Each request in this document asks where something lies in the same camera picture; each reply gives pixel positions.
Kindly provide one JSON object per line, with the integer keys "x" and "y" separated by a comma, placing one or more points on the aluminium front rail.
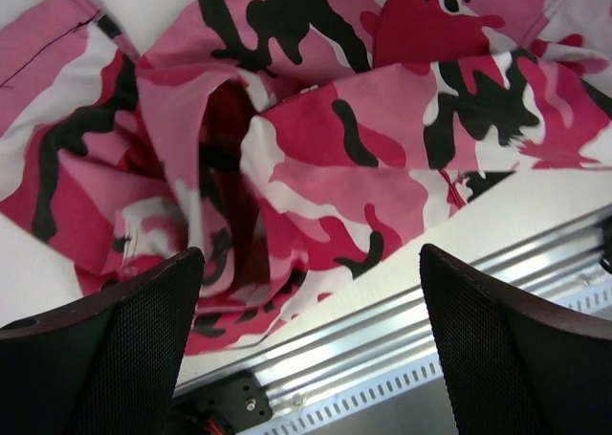
{"x": 559, "y": 264}

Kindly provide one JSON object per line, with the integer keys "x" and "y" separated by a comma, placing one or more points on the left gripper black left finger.
{"x": 104, "y": 364}

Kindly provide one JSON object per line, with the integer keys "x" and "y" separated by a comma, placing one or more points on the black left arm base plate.
{"x": 228, "y": 406}

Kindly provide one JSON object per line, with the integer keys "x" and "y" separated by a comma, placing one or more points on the pink camouflage trousers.
{"x": 295, "y": 143}

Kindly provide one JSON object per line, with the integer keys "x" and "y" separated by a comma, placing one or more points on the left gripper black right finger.
{"x": 513, "y": 362}

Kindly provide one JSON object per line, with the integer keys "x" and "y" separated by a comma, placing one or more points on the white slotted cable duct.
{"x": 373, "y": 372}

